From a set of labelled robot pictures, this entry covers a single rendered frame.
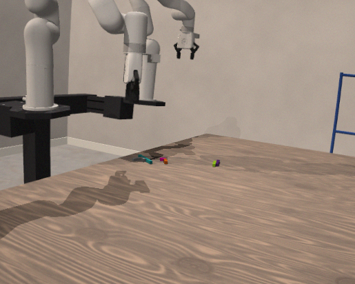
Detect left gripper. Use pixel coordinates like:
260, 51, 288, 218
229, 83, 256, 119
174, 31, 199, 60

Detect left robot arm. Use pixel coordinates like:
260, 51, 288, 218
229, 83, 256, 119
129, 0, 195, 101

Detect turquoise rod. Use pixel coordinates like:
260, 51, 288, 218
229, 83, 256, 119
138, 154, 152, 164

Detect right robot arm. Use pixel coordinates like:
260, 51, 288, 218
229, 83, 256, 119
22, 0, 161, 111

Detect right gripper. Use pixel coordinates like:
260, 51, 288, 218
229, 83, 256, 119
123, 52, 145, 103

